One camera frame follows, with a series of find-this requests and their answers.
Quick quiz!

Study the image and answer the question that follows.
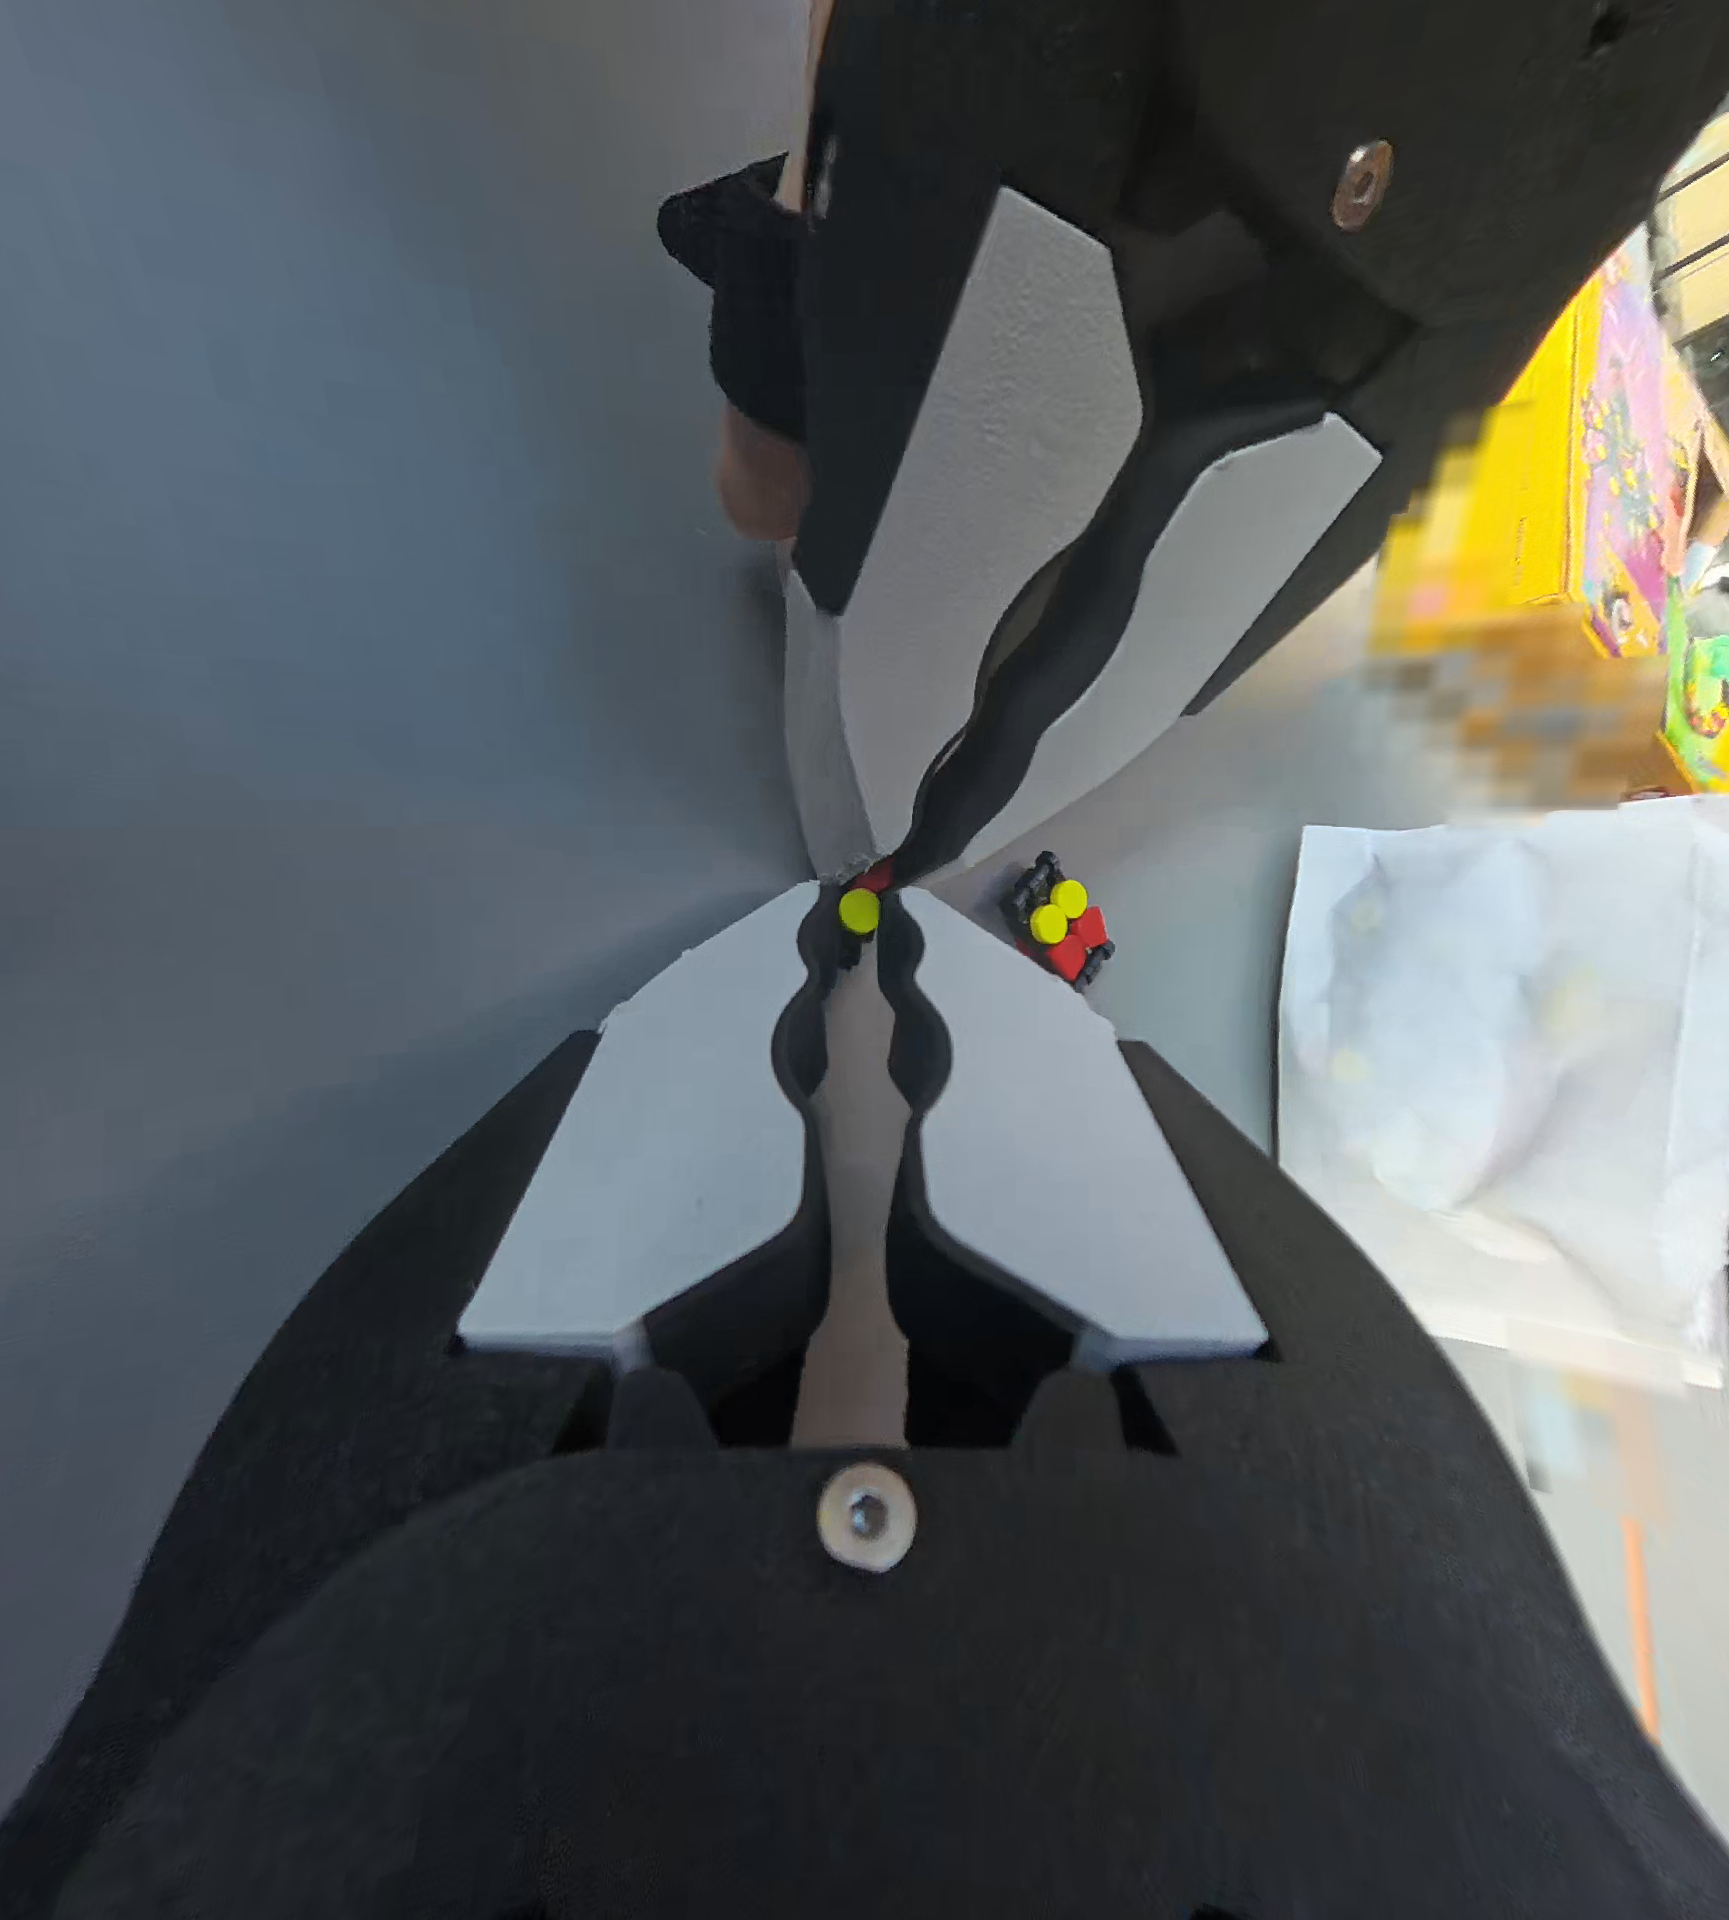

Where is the colourful cardboard lego box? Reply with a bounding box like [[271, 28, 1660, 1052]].
[[1374, 227, 1729, 807]]

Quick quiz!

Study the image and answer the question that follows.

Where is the person's left hand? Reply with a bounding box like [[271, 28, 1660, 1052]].
[[711, 390, 813, 554]]

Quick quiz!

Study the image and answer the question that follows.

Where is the black red yellow brick plate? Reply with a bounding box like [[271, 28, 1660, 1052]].
[[1003, 851, 1124, 992]]

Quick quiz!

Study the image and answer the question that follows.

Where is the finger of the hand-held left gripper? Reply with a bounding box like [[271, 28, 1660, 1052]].
[[781, 180, 1151, 879], [905, 413, 1389, 884]]

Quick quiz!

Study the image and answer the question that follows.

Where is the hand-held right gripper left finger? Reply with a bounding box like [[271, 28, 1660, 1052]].
[[455, 888, 837, 1358]]

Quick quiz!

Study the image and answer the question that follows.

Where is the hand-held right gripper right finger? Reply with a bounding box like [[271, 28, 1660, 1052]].
[[883, 882, 1275, 1368]]

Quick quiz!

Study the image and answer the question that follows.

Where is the torn printed white paper bag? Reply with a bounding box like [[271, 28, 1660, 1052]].
[[1276, 786, 1729, 1389]]

